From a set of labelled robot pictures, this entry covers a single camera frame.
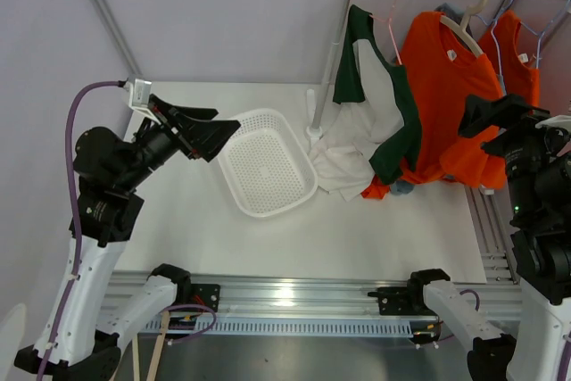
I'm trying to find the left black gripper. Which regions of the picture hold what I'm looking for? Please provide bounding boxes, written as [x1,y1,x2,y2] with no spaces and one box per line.
[117,94,240,191]

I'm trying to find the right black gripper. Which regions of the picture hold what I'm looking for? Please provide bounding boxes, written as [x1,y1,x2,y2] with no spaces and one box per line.
[457,91,571,220]

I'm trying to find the orange t-shirt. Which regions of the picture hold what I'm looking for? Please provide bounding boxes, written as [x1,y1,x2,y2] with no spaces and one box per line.
[478,11,541,106]
[360,10,508,201]

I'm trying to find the beige wooden hanger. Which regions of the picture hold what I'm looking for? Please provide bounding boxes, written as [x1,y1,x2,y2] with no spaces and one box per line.
[440,0,488,57]

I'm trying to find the green and white t-shirt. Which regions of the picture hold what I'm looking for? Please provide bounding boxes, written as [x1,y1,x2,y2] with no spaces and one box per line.
[309,5,422,201]

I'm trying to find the grey-blue t-shirt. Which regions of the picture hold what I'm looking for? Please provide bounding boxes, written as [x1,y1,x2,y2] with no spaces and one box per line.
[390,3,463,195]

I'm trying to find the pink wire hanger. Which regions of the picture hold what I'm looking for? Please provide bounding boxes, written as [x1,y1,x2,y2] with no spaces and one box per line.
[370,0,402,66]

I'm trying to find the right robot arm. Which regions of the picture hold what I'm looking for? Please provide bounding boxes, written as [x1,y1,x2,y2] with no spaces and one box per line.
[371,94,570,380]

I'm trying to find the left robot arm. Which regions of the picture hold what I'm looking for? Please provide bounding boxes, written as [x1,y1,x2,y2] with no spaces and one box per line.
[14,95,241,380]

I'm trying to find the orange t-shirt on blue hanger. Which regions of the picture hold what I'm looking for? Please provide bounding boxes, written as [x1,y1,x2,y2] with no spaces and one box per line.
[478,11,541,106]

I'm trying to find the white perforated laundry basket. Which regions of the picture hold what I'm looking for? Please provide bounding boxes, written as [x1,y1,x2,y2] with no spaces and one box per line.
[217,108,318,219]

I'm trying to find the beige hangers lower left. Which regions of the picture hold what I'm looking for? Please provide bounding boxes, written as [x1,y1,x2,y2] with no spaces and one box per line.
[131,311,171,381]

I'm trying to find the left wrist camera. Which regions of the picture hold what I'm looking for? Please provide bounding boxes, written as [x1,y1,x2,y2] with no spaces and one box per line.
[124,75,154,120]

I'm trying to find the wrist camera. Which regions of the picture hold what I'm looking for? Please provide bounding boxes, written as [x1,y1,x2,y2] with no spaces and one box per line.
[124,75,154,120]
[535,115,571,131]

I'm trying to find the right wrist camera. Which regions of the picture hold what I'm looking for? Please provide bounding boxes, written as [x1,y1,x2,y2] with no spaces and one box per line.
[535,115,571,131]

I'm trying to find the blue wire hanger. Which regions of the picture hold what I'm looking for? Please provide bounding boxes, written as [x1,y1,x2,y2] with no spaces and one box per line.
[478,6,567,98]

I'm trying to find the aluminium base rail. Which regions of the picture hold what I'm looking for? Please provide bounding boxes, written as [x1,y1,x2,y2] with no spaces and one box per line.
[97,271,522,338]

